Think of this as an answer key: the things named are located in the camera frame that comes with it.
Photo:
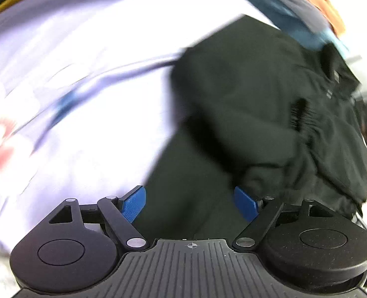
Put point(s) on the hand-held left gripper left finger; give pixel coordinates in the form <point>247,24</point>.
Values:
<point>133,203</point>

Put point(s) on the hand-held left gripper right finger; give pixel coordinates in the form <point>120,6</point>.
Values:
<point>245,205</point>

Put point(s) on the black hooded jacket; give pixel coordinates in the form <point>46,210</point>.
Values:
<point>248,115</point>

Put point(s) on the teal blue duvet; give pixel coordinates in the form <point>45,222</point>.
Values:
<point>295,28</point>

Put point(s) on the orange brown cloth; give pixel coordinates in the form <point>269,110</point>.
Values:
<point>323,0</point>

